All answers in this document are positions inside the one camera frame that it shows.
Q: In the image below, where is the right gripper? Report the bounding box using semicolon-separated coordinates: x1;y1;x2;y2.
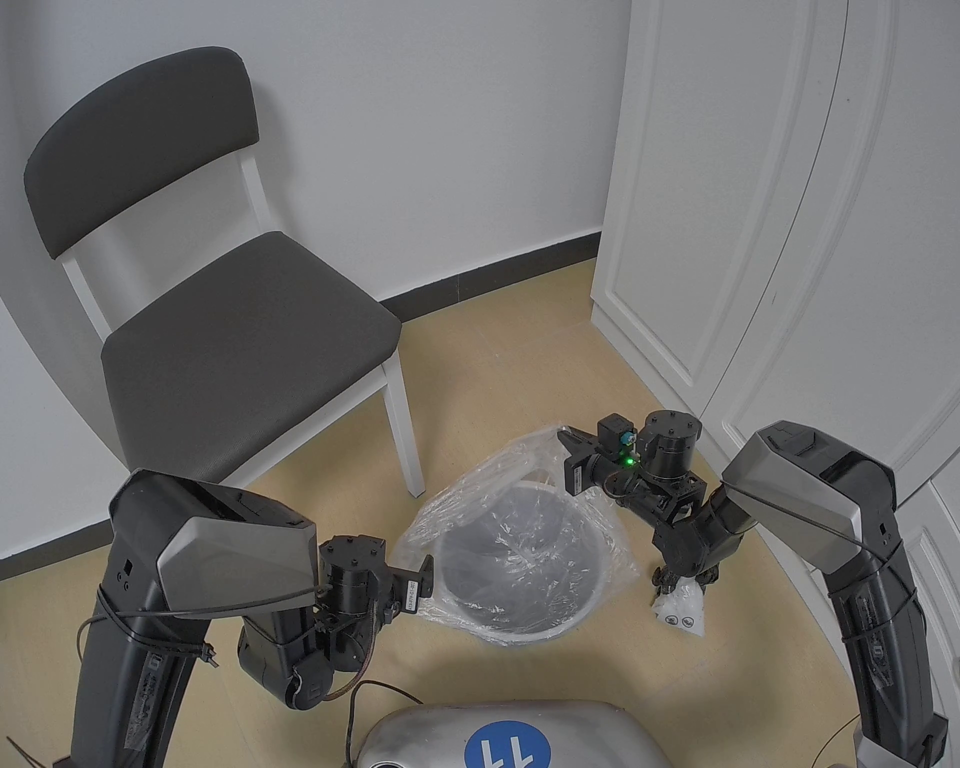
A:
556;424;641;499

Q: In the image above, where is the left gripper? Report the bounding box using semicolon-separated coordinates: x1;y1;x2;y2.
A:
378;553;438;625

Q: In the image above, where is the clear plastic bag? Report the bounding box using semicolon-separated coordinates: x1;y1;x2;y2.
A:
393;423;639;639

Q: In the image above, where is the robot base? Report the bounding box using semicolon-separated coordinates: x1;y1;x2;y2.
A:
366;701;661;768

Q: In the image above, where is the white trash bin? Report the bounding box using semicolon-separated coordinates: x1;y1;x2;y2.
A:
435;480;607;646

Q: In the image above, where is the clear printed wrapper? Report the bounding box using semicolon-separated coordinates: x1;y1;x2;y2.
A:
651;581;708;639

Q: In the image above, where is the white wardrobe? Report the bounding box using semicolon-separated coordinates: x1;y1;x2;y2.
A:
588;0;960;661

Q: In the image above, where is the grey padded white chair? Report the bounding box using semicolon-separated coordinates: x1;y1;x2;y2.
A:
22;46;427;500

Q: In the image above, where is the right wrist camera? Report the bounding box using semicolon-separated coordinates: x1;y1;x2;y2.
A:
596;412;639;460

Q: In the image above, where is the black cable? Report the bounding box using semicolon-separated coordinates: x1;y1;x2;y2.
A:
343;678;426;768
813;716;864;768

